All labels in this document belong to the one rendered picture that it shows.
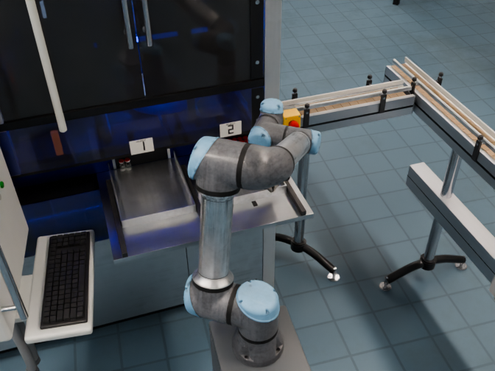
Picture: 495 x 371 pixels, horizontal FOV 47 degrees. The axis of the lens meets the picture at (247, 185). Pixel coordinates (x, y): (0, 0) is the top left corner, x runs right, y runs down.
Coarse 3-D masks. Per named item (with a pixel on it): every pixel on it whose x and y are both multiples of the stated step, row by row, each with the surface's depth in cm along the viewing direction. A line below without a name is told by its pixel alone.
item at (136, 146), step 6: (144, 138) 209; (150, 138) 209; (132, 144) 208; (138, 144) 209; (144, 144) 210; (150, 144) 211; (132, 150) 210; (138, 150) 211; (144, 150) 212; (150, 150) 212
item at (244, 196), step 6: (282, 186) 208; (240, 192) 211; (246, 192) 211; (252, 192) 206; (258, 192) 206; (264, 192) 207; (276, 192) 209; (282, 192) 210; (234, 198) 204; (240, 198) 205; (246, 198) 206; (252, 198) 207; (258, 198) 208; (234, 204) 206
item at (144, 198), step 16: (160, 160) 226; (176, 160) 223; (112, 176) 219; (128, 176) 219; (144, 176) 219; (160, 176) 219; (176, 176) 219; (128, 192) 211; (144, 192) 211; (160, 192) 211; (176, 192) 211; (128, 208) 204; (144, 208) 204; (160, 208) 204; (176, 208) 199; (192, 208) 202; (128, 224) 197
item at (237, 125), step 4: (220, 124) 215; (224, 124) 216; (228, 124) 217; (236, 124) 218; (240, 124) 218; (220, 128) 216; (224, 128) 217; (228, 128) 218; (236, 128) 219; (240, 128) 219; (220, 132) 218; (224, 132) 218; (236, 132) 220; (240, 132) 221; (220, 136) 219; (224, 136) 219
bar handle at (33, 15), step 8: (32, 0) 161; (32, 8) 162; (32, 16) 164; (32, 24) 165; (40, 24) 166; (40, 32) 167; (40, 40) 168; (40, 48) 170; (40, 56) 172; (48, 56) 173; (48, 64) 173; (48, 72) 175; (48, 80) 177; (56, 88) 180; (56, 96) 181; (56, 104) 182; (56, 112) 184; (64, 120) 187; (64, 128) 188
